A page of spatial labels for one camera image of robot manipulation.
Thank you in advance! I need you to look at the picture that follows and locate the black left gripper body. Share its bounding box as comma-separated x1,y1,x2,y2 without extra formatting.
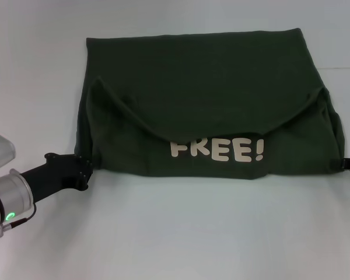
19,152,95,205

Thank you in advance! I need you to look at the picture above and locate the dark green shirt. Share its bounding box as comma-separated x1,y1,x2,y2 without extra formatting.
74,27,347,180

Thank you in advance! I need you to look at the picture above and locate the left arm cable with plug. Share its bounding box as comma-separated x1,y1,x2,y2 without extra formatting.
0,202,37,239

